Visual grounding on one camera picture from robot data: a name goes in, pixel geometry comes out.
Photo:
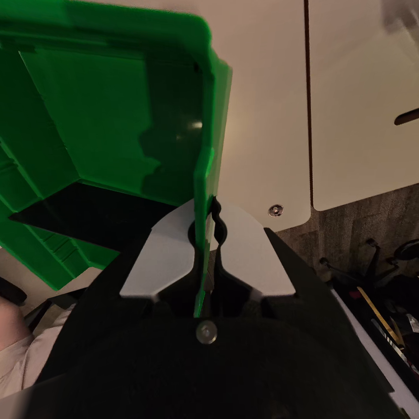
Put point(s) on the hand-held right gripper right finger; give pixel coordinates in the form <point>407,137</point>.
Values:
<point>258,262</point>

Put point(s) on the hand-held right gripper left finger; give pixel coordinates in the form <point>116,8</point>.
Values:
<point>163,258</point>

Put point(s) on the green plastic bin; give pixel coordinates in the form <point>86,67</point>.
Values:
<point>98,114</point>

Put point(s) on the metal table bolt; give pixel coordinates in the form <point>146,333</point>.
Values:
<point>276,211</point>

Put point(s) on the black office chair base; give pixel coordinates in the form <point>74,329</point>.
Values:
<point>373,268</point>

